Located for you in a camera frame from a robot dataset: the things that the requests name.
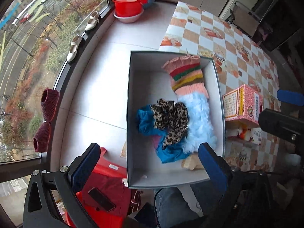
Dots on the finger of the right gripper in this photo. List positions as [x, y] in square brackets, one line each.
[290, 97]
[285, 127]

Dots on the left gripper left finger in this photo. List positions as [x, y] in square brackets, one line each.
[82, 167]

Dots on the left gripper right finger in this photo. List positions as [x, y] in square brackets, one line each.
[216, 167]

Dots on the beige knit sock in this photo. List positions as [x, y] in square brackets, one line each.
[192, 162]

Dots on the light blue fluffy cloth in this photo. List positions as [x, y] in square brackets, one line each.
[200, 129]

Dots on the leopard print scrunchie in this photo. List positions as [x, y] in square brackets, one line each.
[171, 117]

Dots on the striped pink knit sock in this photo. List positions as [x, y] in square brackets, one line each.
[186, 75]

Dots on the white floral package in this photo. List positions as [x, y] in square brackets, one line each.
[244, 134]

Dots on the red stool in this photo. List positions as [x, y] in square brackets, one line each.
[108, 179]

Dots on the black smartphone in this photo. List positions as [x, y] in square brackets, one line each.
[102, 200]

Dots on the maroon knit slipper lower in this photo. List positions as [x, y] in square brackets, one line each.
[41, 138]

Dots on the maroon knit slipper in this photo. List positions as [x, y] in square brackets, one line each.
[41, 138]
[49, 101]

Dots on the red patterned carton box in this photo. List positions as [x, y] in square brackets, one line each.
[242, 107]

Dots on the maroon knit slipper upper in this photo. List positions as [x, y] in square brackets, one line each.
[49, 101]

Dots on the grey white storage box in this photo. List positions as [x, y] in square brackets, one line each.
[148, 82]

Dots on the folding chair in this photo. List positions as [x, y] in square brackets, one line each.
[243, 19]

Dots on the white shoe near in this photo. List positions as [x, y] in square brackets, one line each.
[74, 44]

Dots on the white shoe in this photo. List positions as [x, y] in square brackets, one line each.
[93, 21]
[74, 44]

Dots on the checkered patterned tablecloth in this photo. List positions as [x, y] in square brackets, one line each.
[238, 60]

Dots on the white shoe far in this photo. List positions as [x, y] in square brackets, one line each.
[93, 21]

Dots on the metal basin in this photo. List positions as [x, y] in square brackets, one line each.
[128, 20]

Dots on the red plastic bucket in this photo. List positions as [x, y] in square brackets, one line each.
[129, 9]

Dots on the blue basin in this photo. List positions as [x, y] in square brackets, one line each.
[148, 4]

